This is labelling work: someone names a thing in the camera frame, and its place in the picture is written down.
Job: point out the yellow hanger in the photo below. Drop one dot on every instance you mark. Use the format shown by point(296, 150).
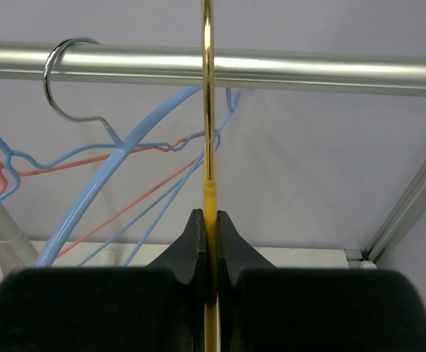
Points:
point(209, 185)

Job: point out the aluminium right frame post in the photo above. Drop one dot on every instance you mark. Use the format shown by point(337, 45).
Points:
point(403, 216)

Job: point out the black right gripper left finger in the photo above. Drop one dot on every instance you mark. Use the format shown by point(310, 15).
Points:
point(156, 307)

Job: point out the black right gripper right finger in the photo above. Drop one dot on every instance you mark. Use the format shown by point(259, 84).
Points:
point(266, 308)

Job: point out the pink wire hanger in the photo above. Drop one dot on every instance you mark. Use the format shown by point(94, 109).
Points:
point(62, 163)

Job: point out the metal clothes rack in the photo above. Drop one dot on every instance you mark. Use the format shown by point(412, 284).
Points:
point(386, 76)

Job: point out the light blue hanger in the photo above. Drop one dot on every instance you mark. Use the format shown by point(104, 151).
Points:
point(29, 216)

